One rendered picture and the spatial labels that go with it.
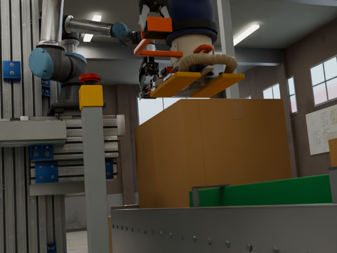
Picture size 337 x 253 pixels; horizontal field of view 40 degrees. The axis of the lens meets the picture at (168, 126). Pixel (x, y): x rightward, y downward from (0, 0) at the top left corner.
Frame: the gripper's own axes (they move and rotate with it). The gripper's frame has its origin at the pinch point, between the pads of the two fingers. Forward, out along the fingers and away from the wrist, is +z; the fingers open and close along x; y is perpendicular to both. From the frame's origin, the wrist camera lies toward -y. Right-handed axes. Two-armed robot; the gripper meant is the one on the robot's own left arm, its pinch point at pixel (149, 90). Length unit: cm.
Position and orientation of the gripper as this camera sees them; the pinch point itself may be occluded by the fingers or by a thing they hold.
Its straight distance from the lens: 254.8
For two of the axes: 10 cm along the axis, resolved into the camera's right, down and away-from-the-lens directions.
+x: 9.4, -0.2, 3.4
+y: 3.4, -1.5, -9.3
